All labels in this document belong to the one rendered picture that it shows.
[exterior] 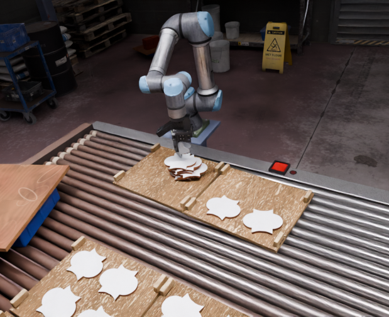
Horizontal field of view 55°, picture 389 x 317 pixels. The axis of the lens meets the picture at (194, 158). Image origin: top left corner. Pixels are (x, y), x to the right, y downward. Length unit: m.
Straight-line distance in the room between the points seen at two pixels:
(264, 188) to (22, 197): 1.02
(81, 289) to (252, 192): 0.76
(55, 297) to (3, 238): 0.32
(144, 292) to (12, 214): 0.64
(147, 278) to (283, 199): 0.63
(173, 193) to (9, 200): 0.68
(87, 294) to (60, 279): 0.13
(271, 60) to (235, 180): 3.60
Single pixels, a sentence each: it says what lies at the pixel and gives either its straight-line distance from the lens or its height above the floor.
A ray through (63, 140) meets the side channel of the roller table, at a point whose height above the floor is 0.95.
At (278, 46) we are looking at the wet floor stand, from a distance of 5.08.
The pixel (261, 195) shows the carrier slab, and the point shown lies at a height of 0.94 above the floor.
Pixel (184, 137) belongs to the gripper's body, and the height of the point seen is 1.15.
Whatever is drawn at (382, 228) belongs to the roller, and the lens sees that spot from 1.54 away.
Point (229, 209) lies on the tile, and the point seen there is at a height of 0.95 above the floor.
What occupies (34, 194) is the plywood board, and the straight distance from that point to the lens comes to 1.70.
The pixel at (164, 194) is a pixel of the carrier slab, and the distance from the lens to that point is 1.64.
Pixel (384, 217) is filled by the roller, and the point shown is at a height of 0.92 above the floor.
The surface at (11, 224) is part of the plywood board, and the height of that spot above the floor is 1.04.
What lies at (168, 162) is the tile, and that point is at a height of 1.01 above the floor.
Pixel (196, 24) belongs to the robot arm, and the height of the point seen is 1.50.
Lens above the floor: 1.96
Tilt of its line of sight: 34 degrees down
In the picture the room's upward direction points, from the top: 8 degrees counter-clockwise
